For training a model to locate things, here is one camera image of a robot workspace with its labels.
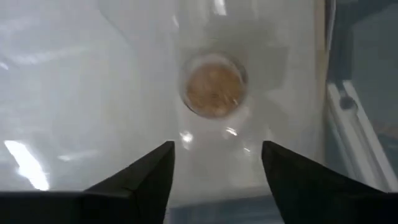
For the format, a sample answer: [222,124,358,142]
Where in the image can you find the clear plastic bin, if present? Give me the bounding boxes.
[96,0,329,208]

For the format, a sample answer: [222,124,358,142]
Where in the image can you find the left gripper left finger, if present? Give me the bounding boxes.
[85,141,176,224]

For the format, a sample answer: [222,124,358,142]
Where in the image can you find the glass spice jar cork lid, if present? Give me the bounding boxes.
[178,52,249,121]

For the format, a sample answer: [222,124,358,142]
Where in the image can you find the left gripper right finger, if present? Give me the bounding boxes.
[261,140,387,224]

